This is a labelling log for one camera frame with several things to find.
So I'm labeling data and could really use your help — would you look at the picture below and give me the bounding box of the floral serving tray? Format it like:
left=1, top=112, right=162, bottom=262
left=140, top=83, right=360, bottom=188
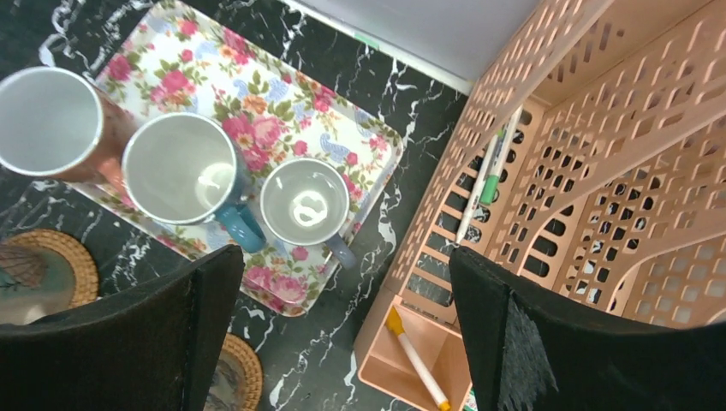
left=70, top=1, right=406, bottom=317

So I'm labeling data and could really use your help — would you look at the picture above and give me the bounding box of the beige mug with number three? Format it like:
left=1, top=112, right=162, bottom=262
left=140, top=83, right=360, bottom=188
left=204, top=359, right=244, bottom=411

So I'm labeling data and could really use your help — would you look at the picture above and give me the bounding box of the peach desk file organizer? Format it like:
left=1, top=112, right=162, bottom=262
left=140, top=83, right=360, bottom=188
left=354, top=1, right=725, bottom=410

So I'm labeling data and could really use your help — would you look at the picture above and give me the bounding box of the pink floral mug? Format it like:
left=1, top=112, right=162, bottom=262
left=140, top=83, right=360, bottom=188
left=1, top=66, right=137, bottom=194

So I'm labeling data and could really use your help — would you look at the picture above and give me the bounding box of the yellow cap white pen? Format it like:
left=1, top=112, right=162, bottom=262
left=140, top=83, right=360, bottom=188
left=385, top=308, right=451, bottom=411

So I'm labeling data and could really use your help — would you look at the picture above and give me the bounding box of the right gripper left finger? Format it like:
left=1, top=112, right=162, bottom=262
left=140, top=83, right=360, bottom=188
left=1, top=245, right=245, bottom=410

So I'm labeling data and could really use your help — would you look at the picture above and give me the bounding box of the woven rattan coaster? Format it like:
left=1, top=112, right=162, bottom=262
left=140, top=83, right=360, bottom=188
left=218, top=333, right=264, bottom=411
left=1, top=229, right=98, bottom=325

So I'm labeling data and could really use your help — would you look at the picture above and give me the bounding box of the small light blue mug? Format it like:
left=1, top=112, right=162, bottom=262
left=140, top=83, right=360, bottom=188
left=259, top=158, right=357, bottom=269

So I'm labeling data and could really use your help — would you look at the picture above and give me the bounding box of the green white marker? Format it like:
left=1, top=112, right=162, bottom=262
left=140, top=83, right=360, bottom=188
left=453, top=104, right=524, bottom=246

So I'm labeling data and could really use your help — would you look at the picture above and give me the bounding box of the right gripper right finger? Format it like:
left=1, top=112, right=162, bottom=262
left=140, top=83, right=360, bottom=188
left=449, top=247, right=725, bottom=410

